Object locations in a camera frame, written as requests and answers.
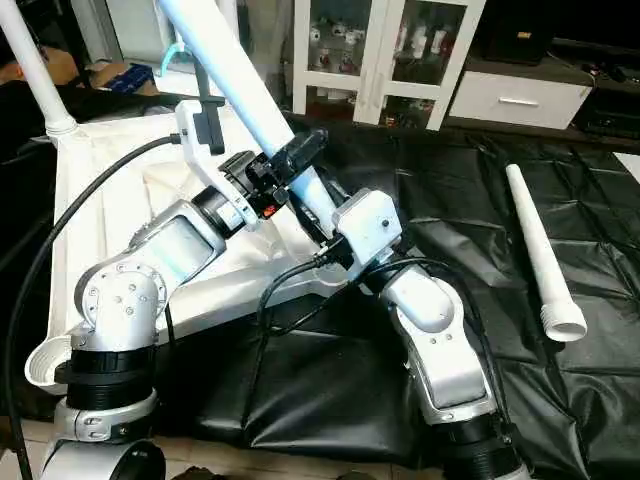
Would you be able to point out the white plastic table leg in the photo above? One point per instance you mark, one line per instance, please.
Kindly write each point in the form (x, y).
(35, 70)
(230, 70)
(540, 250)

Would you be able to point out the white plastic table top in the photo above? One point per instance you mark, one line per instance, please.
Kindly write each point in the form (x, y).
(110, 210)

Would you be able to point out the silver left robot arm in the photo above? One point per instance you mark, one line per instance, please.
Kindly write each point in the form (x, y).
(130, 300)

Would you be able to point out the black work mat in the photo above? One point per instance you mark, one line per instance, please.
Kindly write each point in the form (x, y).
(330, 390)

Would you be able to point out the white glass-door cabinet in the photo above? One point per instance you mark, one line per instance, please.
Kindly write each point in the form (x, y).
(390, 55)

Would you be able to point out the white low drawer unit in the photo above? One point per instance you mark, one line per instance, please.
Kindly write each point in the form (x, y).
(515, 98)

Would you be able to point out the dark robot right foot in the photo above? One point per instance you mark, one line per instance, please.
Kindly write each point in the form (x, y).
(357, 475)

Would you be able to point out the dark robot foot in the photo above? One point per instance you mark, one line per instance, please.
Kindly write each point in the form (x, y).
(357, 475)
(195, 473)

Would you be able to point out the dark robot left foot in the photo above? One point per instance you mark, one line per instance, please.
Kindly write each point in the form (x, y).
(195, 473)

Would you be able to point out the white sheet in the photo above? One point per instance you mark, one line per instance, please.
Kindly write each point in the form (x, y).
(630, 165)

